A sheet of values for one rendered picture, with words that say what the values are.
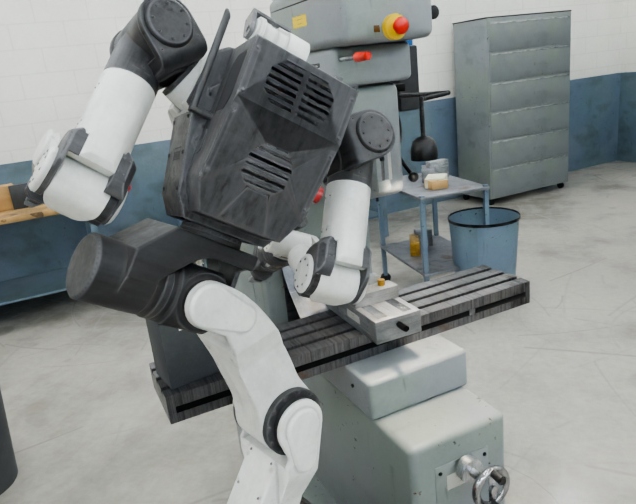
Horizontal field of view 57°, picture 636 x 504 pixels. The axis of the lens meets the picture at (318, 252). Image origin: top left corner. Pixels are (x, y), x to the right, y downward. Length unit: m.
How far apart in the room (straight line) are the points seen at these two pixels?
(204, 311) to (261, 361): 0.20
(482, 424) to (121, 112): 1.23
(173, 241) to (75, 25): 4.84
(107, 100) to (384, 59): 0.86
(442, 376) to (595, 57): 7.45
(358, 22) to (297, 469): 1.02
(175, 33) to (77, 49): 4.73
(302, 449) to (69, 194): 0.67
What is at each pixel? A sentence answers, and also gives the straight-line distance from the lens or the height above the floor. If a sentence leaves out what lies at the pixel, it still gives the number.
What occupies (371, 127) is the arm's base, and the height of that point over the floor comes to 1.56.
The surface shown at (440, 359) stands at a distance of 1.78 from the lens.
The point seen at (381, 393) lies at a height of 0.81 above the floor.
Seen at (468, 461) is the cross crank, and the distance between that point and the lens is 1.69.
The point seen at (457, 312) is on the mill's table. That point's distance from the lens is 1.94.
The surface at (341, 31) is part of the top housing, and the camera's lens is 1.50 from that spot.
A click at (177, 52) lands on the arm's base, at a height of 1.73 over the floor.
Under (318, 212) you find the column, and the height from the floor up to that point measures 1.19.
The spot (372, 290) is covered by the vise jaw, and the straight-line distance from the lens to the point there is 1.77.
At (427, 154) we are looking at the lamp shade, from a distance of 1.59.
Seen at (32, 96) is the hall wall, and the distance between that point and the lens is 5.71.
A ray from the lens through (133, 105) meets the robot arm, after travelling 1.00.
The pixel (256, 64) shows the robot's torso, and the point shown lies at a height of 1.70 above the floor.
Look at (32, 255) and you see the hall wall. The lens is 5.86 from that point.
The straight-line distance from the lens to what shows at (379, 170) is 1.64.
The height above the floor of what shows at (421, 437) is 0.73.
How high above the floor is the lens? 1.68
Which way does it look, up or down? 17 degrees down
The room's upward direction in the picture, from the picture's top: 6 degrees counter-clockwise
